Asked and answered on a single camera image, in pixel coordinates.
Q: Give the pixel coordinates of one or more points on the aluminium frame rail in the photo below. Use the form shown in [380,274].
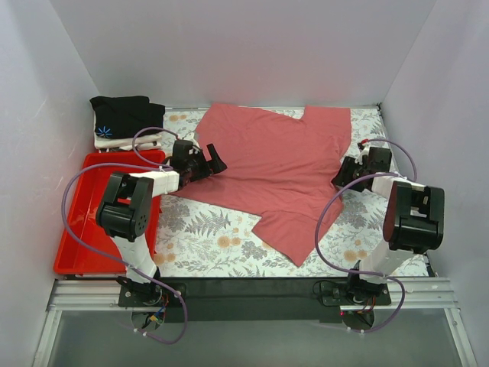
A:
[73,295]

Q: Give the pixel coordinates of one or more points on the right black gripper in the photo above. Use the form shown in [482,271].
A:
[348,173]

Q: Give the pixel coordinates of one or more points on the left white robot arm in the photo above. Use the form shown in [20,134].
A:
[125,208]

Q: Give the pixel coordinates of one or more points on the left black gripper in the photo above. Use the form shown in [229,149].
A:
[208,164]

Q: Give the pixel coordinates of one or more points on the pink t-shirt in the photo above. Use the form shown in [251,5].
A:
[278,168]

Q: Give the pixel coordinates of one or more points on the red plastic tray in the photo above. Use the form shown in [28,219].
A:
[73,258]

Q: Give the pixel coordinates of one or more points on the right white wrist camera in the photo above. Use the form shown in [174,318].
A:
[363,151]

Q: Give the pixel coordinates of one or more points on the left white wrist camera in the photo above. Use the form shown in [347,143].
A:
[191,136]

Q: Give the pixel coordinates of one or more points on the floral patterned table mat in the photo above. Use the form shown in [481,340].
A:
[201,240]

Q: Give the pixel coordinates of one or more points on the black folded t-shirt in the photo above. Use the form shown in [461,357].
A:
[124,117]

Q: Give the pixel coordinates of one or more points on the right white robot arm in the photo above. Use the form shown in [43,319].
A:
[413,223]

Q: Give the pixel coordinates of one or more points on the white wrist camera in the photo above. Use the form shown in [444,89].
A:
[363,151]
[191,136]

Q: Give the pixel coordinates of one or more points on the white folded t-shirt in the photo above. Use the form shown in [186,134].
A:
[146,142]

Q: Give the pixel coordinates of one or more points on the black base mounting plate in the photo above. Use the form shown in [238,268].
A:
[247,299]

